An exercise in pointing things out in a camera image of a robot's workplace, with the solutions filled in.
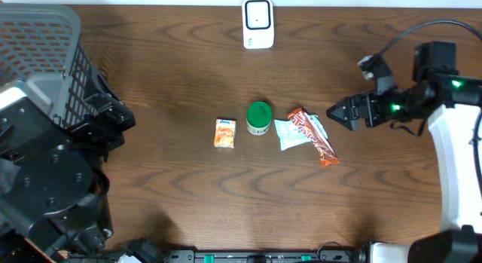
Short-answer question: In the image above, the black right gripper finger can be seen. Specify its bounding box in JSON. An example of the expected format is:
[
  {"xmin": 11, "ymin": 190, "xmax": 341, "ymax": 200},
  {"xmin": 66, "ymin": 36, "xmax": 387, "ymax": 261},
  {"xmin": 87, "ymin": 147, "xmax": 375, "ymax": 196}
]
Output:
[
  {"xmin": 326, "ymin": 105, "xmax": 365, "ymax": 131},
  {"xmin": 326, "ymin": 93, "xmax": 368, "ymax": 116}
]

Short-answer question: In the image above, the red chocolate bar wrapper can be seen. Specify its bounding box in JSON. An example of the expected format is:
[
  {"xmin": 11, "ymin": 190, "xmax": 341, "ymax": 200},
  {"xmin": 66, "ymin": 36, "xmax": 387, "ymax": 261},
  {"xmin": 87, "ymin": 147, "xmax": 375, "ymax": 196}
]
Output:
[{"xmin": 287, "ymin": 108, "xmax": 339, "ymax": 167}]

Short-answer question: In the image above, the mint green wet wipes pack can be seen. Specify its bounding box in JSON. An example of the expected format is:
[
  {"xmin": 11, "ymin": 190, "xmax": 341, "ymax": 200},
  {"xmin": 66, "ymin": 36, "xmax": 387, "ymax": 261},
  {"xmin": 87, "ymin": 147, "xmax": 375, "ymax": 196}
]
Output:
[{"xmin": 274, "ymin": 115, "xmax": 328, "ymax": 151}]

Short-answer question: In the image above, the green lid seasoning jar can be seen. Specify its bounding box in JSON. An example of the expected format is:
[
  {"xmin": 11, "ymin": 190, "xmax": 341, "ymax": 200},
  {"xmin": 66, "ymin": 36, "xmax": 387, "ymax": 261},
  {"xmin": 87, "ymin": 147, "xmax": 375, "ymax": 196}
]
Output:
[{"xmin": 246, "ymin": 101, "xmax": 273, "ymax": 136}]

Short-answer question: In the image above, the small orange juice packet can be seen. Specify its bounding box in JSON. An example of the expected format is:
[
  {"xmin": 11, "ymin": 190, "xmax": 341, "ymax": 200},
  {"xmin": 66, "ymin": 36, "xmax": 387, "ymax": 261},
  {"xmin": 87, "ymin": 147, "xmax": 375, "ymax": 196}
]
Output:
[{"xmin": 214, "ymin": 119, "xmax": 236, "ymax": 148}]

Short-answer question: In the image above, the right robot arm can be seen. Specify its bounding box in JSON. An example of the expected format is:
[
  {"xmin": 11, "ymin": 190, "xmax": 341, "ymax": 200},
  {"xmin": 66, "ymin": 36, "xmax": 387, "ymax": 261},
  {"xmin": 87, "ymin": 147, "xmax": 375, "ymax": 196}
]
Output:
[{"xmin": 326, "ymin": 41, "xmax": 481, "ymax": 262}]

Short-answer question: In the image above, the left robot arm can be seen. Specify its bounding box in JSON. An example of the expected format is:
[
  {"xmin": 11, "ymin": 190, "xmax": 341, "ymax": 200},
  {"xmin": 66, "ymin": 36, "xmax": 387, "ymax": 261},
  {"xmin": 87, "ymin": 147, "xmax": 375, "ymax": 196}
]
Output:
[{"xmin": 1, "ymin": 71, "xmax": 135, "ymax": 261}]

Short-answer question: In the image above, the white barcode scanner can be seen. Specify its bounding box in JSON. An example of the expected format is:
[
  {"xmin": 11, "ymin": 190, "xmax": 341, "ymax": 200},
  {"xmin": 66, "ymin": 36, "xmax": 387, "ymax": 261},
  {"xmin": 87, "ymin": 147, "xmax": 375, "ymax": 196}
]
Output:
[{"xmin": 242, "ymin": 0, "xmax": 275, "ymax": 50}]

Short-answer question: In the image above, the grey plastic mesh basket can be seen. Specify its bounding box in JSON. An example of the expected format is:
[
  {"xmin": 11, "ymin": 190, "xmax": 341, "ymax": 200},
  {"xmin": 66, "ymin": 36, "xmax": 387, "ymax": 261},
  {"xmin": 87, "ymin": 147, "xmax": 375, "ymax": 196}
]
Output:
[{"xmin": 1, "ymin": 3, "xmax": 99, "ymax": 129}]

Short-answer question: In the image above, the black right camera cable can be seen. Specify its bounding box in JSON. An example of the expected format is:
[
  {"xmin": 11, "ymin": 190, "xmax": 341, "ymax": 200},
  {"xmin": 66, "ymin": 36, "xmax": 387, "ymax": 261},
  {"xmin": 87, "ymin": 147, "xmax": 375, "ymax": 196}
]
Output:
[{"xmin": 378, "ymin": 19, "xmax": 482, "ymax": 57}]

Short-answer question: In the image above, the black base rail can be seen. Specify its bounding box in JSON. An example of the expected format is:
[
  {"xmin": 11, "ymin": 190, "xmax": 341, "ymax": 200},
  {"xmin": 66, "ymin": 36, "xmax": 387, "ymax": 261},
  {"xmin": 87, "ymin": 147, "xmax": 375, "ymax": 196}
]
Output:
[{"xmin": 67, "ymin": 238, "xmax": 411, "ymax": 263}]

